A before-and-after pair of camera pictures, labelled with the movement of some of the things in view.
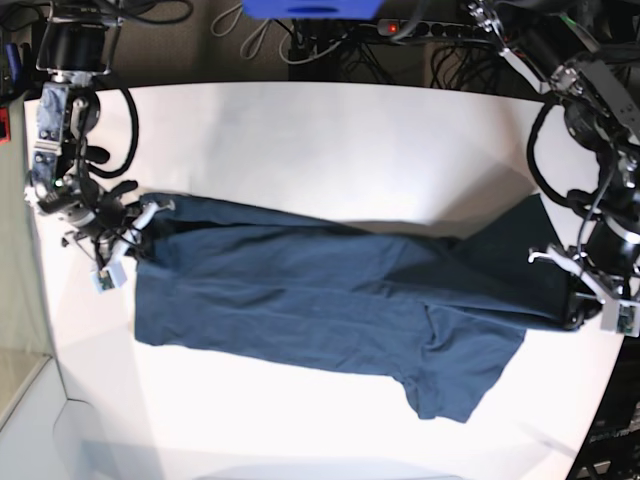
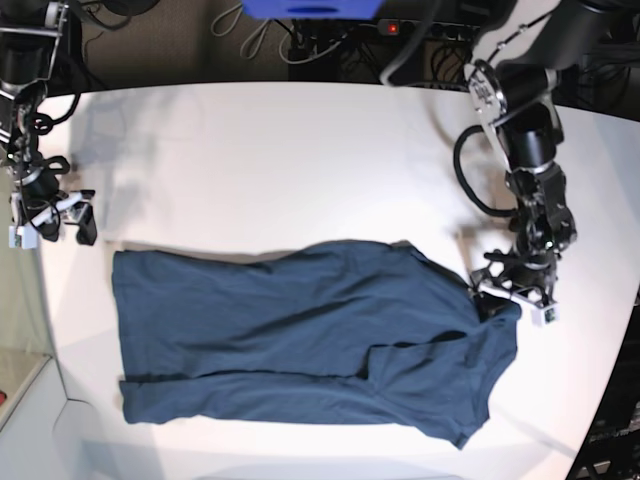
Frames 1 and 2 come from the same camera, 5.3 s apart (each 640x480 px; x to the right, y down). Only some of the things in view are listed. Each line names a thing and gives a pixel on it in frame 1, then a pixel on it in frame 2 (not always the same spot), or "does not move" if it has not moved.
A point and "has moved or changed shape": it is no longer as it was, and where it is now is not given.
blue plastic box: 312,9 does not move
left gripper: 62,188 -> 35,179
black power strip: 403,28 does not move
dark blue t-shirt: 440,313 has moved or changed shape
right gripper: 604,111 -> 543,229
